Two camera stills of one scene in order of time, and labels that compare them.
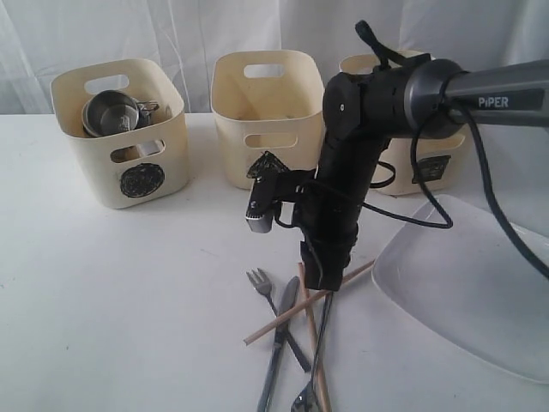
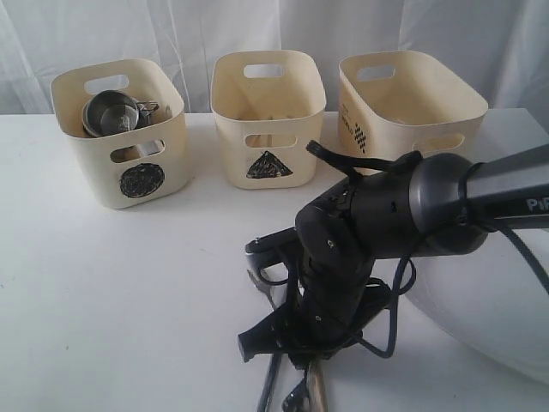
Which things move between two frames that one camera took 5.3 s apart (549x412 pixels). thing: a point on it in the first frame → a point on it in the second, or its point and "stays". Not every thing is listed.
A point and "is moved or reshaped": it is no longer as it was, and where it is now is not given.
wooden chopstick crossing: [343, 281] is moved or reshaped
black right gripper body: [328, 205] → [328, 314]
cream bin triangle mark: [268, 101] stays
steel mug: [114, 112] stays
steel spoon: [288, 299] is moved or reshaped
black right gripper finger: [315, 256] → [277, 333]
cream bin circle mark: [145, 166] stays
